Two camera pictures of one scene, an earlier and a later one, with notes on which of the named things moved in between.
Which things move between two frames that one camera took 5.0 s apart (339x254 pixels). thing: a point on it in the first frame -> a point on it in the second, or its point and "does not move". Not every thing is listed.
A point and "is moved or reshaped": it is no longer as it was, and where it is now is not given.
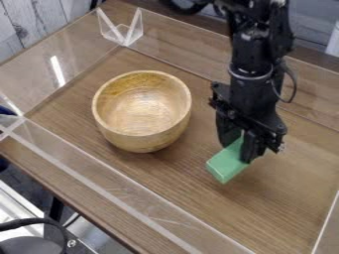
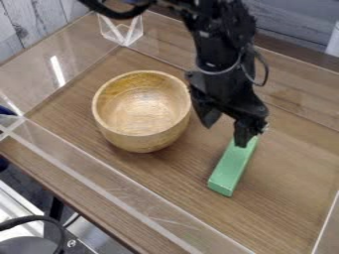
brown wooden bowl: x=140 y=109 does not move
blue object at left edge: x=5 y=110 does not move
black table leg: x=56 y=208 does not move
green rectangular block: x=227 y=164 is moved or reshaped
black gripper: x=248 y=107 -> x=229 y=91
